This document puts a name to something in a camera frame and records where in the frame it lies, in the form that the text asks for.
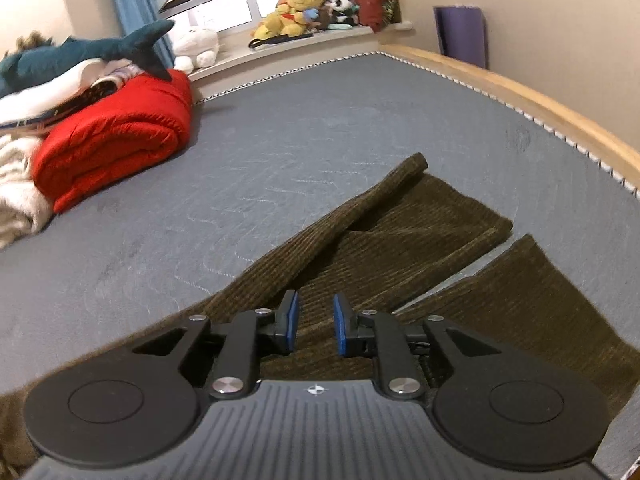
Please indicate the white window sill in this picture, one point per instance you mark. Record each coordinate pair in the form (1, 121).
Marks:
(300, 47)

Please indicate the teal shark plush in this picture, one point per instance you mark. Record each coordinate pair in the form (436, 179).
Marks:
(75, 52)

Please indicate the purple mat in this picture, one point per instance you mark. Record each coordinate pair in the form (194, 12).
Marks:
(460, 35)

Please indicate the panda plush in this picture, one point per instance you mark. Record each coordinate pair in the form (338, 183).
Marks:
(342, 2)

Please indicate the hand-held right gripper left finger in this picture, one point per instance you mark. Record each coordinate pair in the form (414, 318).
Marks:
(291, 320)

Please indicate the white folded blanket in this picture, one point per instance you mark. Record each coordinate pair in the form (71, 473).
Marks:
(15, 195)

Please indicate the wooden bed frame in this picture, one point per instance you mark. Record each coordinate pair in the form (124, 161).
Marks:
(500, 82)

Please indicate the grey quilted mattress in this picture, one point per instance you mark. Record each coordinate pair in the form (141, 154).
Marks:
(250, 160)

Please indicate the small blue plush toy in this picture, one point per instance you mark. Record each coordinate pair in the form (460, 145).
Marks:
(312, 15)

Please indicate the brown fuzzy plush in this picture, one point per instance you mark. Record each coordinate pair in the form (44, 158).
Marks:
(30, 42)

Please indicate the red folded comforter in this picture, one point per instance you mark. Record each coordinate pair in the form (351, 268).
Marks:
(115, 135)

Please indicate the white seal plush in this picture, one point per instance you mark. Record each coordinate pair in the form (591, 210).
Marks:
(197, 45)

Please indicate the yellow bear plush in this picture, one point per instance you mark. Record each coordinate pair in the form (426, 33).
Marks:
(292, 12)

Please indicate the blue curtain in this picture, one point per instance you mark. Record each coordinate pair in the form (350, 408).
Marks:
(130, 0)

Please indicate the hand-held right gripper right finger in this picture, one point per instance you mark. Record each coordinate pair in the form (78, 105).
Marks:
(341, 325)

